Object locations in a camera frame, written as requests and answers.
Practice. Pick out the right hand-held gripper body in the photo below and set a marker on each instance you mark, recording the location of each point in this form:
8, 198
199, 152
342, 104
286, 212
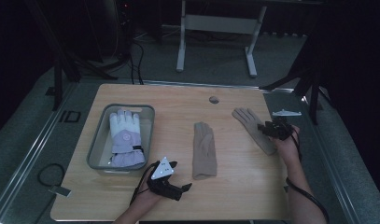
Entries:
279, 129

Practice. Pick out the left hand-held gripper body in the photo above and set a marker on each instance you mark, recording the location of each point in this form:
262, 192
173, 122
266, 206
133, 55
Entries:
162, 169

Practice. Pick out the beige knit glove with dot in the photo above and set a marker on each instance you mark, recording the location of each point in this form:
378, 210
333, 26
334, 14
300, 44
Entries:
250, 121

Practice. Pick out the plain beige knit glove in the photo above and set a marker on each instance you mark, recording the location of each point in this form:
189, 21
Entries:
204, 152

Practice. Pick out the purple glove with white back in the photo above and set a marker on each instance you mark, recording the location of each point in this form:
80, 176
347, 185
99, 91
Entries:
126, 140

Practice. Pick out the grey plastic storage bin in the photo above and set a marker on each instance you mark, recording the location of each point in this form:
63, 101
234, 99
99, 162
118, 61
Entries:
99, 149

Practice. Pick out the person's right hand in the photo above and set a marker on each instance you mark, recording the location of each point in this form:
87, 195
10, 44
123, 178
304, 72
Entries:
288, 149

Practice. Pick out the person's left hand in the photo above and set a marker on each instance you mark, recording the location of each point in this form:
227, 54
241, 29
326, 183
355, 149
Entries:
148, 199

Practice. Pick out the black tripod stand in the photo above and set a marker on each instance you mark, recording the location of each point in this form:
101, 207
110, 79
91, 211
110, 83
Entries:
313, 93
57, 77

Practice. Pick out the grey round table grommet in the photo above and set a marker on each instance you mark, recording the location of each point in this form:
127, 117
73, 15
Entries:
213, 100

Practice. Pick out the grey flat floor tag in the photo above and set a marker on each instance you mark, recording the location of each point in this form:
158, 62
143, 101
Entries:
60, 191

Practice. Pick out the dark equipment rack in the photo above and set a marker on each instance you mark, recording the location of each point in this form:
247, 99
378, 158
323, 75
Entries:
124, 18

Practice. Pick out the black floor bracket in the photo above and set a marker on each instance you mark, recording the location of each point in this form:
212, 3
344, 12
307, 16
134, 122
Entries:
72, 116

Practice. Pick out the white metal desk frame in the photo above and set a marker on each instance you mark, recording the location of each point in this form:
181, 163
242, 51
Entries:
220, 24

